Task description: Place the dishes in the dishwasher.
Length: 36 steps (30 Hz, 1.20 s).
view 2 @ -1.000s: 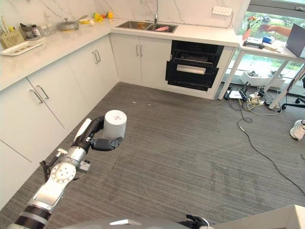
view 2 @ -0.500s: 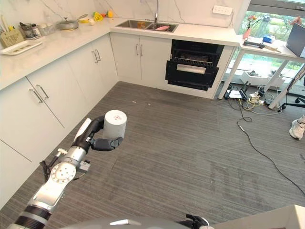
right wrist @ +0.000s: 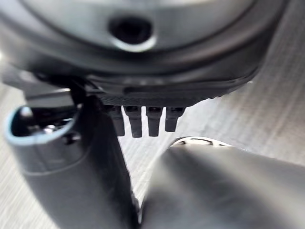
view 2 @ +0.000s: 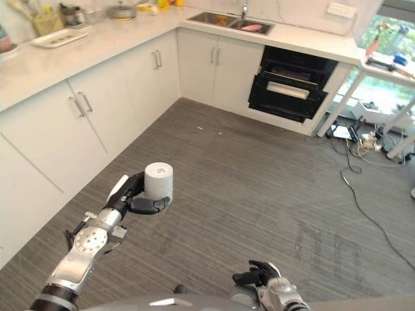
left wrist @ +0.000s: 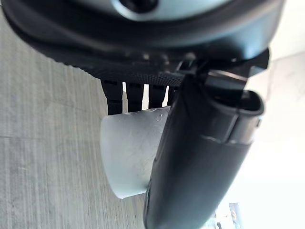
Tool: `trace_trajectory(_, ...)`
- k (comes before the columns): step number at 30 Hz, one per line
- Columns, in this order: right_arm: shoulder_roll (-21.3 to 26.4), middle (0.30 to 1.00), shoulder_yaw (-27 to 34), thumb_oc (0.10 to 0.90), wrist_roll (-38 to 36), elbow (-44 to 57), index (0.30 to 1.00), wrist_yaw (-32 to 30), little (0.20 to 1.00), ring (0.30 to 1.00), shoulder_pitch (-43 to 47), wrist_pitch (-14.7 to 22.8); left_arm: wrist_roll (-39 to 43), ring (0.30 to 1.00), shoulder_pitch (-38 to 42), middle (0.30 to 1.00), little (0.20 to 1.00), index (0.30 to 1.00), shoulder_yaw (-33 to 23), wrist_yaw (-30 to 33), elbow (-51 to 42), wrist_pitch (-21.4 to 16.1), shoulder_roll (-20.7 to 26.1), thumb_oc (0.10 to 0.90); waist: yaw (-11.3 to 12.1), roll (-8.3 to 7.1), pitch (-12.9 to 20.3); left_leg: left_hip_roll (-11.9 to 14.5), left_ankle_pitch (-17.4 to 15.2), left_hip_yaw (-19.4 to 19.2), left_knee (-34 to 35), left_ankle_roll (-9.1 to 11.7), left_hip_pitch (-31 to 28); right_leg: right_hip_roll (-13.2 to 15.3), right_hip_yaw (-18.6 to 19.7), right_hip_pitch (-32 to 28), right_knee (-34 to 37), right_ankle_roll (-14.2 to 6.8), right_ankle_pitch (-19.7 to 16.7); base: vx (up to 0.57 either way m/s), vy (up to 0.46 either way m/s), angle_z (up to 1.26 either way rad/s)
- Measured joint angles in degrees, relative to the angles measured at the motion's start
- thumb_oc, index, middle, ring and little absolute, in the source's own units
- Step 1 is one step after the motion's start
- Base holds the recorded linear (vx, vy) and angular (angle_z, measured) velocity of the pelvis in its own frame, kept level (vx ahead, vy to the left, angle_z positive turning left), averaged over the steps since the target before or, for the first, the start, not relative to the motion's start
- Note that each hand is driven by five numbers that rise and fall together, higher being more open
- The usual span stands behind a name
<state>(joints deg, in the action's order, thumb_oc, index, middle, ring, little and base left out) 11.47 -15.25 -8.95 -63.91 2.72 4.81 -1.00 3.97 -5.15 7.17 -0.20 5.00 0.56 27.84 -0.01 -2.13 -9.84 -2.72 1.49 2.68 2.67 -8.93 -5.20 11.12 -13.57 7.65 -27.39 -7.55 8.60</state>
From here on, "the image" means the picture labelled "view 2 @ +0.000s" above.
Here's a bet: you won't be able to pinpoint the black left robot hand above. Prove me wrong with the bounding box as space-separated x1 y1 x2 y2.
106 172 172 216

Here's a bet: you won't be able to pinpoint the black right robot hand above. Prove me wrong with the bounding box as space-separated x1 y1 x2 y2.
231 260 281 287

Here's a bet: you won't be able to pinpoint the white cylindrical cup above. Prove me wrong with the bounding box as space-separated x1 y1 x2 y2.
143 161 175 203

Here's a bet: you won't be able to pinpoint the black open dishwasher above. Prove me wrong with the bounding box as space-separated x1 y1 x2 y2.
247 45 338 124

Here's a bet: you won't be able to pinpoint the grey robot torso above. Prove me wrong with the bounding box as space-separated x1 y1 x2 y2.
77 283 263 311

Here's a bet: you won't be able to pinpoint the white corner base cabinet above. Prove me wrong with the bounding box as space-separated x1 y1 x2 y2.
0 27 181 270

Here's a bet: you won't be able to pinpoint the white sink base cabinet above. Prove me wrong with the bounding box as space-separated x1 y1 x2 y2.
177 27 265 114

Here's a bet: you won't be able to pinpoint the white rectangular tray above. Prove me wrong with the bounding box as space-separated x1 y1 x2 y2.
29 28 89 49

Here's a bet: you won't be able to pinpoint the steel pot with lid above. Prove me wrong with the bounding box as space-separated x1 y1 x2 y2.
105 0 137 20

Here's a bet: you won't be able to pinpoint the dark glass jar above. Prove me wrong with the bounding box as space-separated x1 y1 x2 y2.
60 3 86 28

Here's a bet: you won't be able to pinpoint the steel double sink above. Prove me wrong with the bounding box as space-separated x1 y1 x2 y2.
185 11 276 36

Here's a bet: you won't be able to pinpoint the yellow fruit toys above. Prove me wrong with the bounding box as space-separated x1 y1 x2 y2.
156 0 185 9

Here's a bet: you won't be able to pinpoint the yellow woven utensil basket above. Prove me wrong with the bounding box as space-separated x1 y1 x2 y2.
30 10 65 37

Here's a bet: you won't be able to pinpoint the red and teal bowl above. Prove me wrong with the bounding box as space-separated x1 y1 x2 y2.
0 24 19 56

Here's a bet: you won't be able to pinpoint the white side table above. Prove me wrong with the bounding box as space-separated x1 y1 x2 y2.
316 54 415 159

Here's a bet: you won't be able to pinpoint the black tool on table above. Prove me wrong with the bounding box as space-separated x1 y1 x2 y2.
366 57 397 72

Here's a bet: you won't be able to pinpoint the black floor cable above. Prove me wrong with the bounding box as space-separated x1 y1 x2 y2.
339 135 415 264

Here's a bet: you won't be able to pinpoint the red handled tool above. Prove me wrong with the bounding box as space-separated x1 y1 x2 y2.
365 32 383 57

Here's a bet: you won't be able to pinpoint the white wall socket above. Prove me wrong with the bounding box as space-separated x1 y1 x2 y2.
326 1 358 18

